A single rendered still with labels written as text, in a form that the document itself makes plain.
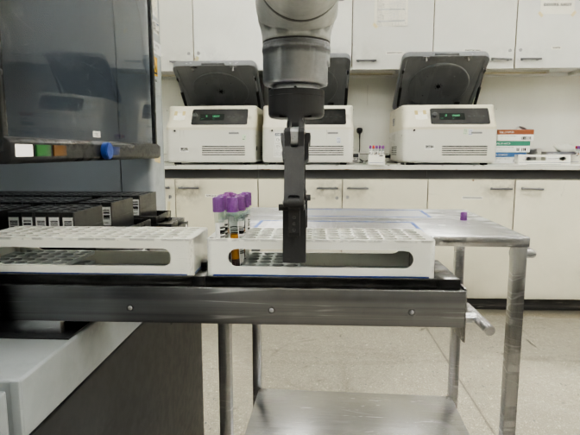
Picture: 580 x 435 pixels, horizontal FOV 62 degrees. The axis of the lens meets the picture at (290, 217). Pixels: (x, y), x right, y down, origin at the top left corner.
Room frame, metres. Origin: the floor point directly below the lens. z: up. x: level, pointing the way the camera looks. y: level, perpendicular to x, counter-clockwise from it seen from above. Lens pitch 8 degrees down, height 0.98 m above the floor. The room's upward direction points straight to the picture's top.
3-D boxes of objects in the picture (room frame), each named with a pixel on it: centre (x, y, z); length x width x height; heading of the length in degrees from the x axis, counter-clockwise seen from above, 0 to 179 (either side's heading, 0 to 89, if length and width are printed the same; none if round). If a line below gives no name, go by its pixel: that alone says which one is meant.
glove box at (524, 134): (3.35, -1.51, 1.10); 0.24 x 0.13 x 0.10; 86
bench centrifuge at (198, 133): (3.29, 0.46, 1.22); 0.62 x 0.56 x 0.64; 175
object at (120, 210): (0.99, 0.35, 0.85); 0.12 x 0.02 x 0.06; 177
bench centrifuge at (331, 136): (3.27, -0.12, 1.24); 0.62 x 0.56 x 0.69; 178
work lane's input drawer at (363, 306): (0.67, 0.09, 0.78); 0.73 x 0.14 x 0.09; 87
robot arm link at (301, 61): (0.67, -0.01, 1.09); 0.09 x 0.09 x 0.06
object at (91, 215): (0.84, 0.36, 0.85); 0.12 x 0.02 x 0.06; 178
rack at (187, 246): (0.68, 0.27, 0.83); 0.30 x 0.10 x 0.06; 87
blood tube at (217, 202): (0.64, 0.09, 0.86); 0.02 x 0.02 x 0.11
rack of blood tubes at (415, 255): (0.67, -0.04, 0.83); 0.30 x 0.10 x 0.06; 87
